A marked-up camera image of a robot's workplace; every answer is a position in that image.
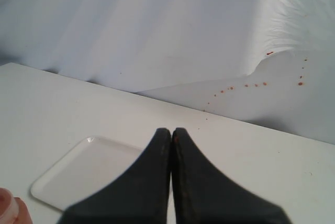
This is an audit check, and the white rectangular plastic tray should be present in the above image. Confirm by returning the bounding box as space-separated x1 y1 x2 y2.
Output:
30 136 142 211

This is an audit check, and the red sauce squeeze bottle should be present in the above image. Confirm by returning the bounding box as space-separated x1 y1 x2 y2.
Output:
1 188 32 224

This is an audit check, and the white backdrop cloth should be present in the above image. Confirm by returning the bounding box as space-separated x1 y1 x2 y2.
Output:
1 0 334 143

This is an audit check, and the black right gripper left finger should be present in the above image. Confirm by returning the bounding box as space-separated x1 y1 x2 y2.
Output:
58 128 171 223

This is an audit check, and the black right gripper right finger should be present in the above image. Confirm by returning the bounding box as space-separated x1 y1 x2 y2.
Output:
170 128 291 223

